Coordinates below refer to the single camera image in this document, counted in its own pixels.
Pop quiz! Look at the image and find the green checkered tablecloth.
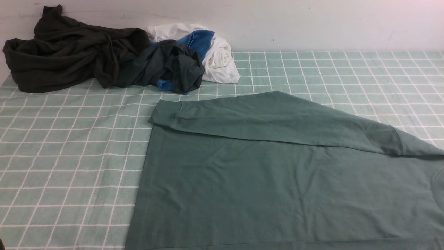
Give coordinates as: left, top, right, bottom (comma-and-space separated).
0, 51, 444, 250

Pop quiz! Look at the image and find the blue crumpled garment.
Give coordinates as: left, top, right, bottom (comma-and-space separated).
151, 30, 214, 95

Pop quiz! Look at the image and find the white crumpled garment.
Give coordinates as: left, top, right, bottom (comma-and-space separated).
146, 23, 240, 84

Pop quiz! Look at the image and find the green long-sleeved shirt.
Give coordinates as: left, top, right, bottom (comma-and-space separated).
124, 91, 444, 250

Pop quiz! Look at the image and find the dark brown crumpled garment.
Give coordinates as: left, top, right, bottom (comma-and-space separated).
2, 5, 151, 93

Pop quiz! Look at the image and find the dark teal crumpled garment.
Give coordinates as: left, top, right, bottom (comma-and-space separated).
113, 40, 205, 94

